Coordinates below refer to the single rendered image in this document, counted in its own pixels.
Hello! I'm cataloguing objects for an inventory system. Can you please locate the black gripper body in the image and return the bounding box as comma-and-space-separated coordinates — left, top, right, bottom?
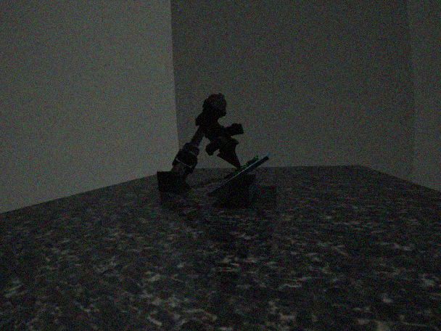
204, 123, 239, 156

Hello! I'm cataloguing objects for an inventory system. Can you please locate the blue-grey switch panel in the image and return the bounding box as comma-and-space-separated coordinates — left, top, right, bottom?
208, 151, 271, 205

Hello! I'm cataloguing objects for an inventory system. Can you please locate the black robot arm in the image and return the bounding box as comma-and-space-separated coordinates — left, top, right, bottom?
171, 93, 244, 181

